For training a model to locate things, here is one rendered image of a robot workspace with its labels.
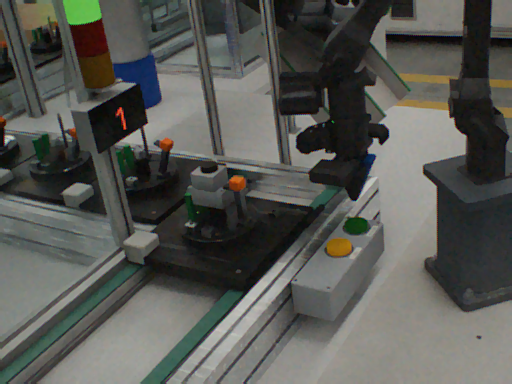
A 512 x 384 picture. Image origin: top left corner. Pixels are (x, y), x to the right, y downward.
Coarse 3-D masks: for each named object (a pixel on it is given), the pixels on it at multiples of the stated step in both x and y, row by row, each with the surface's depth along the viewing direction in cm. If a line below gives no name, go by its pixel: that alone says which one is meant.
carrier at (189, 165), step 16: (128, 144) 142; (144, 144) 144; (128, 160) 142; (144, 160) 138; (176, 160) 149; (192, 160) 148; (128, 176) 140; (144, 176) 139; (160, 176) 137; (176, 176) 139; (128, 192) 135; (144, 192) 135; (160, 192) 136; (176, 192) 135; (144, 208) 131; (160, 208) 130; (176, 208) 132
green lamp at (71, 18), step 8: (64, 0) 100; (72, 0) 99; (80, 0) 99; (88, 0) 100; (96, 0) 101; (72, 8) 100; (80, 8) 99; (88, 8) 100; (96, 8) 101; (72, 16) 100; (80, 16) 100; (88, 16) 100; (96, 16) 101
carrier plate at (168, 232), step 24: (264, 216) 123; (288, 216) 122; (168, 240) 120; (264, 240) 116; (288, 240) 117; (144, 264) 117; (168, 264) 114; (192, 264) 112; (216, 264) 111; (240, 264) 110; (264, 264) 111; (240, 288) 107
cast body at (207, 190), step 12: (204, 168) 114; (216, 168) 115; (192, 180) 116; (204, 180) 114; (216, 180) 114; (228, 180) 117; (192, 192) 117; (204, 192) 116; (216, 192) 115; (228, 192) 116; (204, 204) 117; (216, 204) 116; (228, 204) 116
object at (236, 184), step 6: (234, 180) 113; (240, 180) 113; (228, 186) 114; (234, 186) 113; (240, 186) 113; (234, 192) 114; (240, 192) 114; (240, 198) 114; (240, 204) 115; (240, 210) 115; (246, 210) 116; (240, 216) 116; (246, 216) 116
